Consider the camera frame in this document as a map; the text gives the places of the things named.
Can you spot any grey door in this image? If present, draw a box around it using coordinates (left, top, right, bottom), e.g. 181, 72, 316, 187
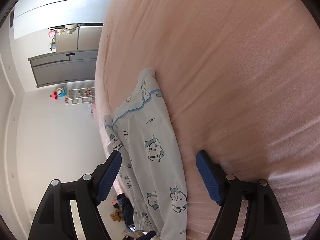
28, 49, 98, 88

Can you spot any bed with pink sheet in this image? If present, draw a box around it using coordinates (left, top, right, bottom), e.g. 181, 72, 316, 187
93, 0, 320, 240

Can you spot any navy garment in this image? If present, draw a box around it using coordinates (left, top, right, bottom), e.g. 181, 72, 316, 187
116, 193, 134, 232

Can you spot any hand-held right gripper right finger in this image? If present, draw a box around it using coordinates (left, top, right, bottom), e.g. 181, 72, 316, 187
195, 150, 292, 240

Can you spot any white shelf rack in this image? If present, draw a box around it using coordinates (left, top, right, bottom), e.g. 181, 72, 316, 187
65, 87, 96, 106

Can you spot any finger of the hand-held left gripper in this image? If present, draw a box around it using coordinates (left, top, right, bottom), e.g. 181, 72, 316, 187
139, 231, 157, 240

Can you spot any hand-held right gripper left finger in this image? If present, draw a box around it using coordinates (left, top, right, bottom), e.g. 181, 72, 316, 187
27, 150, 122, 240

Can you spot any cartoon print pajama top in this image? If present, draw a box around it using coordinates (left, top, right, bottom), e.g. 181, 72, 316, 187
104, 67, 188, 240

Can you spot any red and blue plush toy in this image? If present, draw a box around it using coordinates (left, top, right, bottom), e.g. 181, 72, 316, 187
50, 86, 68, 100

